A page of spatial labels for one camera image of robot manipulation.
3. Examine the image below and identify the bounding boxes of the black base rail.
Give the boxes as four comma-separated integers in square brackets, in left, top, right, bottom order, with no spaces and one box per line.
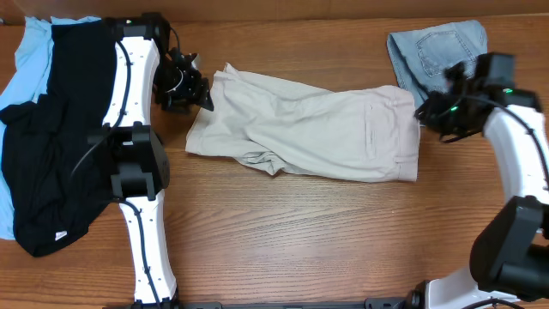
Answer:
[102,297,413,309]

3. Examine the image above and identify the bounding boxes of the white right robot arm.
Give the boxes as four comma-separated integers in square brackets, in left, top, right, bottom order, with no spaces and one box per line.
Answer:
[398,52,548,308]

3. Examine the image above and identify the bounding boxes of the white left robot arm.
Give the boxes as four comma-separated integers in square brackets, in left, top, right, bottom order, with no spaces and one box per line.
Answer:
[88,13,214,308]

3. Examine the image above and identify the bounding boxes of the light blue t-shirt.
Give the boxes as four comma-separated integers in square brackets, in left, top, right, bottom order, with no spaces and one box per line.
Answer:
[1,16,100,240]

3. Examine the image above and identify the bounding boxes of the folded light blue jeans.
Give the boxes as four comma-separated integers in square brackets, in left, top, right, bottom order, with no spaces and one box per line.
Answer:
[387,20,488,107]

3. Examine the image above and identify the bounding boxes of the beige shorts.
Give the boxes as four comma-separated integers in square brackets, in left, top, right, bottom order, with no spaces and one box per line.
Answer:
[185,64,420,182]

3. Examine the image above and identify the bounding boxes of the black t-shirt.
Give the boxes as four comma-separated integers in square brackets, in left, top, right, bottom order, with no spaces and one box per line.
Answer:
[1,21,117,257]

